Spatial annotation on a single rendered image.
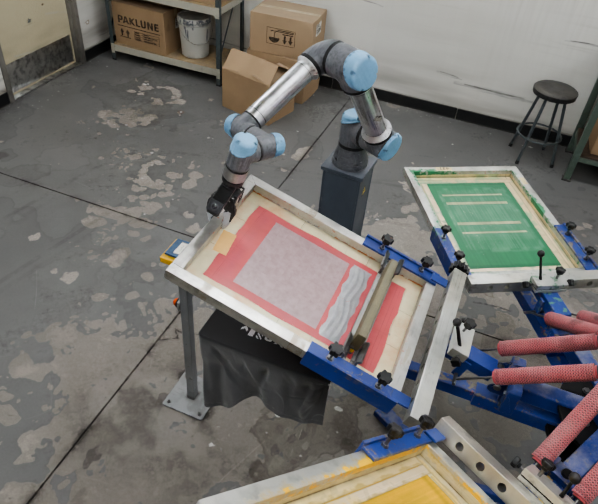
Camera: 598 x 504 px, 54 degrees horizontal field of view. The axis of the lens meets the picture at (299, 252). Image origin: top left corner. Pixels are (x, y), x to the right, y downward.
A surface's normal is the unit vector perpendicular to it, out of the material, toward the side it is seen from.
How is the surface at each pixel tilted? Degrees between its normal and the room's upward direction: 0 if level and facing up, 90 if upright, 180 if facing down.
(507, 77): 90
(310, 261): 16
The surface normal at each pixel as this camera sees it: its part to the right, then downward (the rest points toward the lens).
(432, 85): -0.38, 0.58
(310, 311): 0.33, -0.64
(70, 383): 0.07, -0.75
